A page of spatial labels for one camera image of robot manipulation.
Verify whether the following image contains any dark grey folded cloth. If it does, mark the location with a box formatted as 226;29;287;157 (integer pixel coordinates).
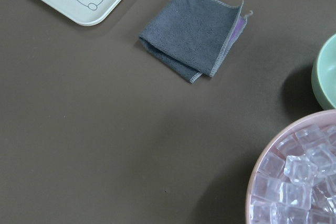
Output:
139;0;253;83

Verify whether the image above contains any pink bowl with ice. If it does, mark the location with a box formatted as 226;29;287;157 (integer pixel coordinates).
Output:
245;110;335;223

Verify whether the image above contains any green bowl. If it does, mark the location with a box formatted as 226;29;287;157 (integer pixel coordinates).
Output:
311;34;335;110

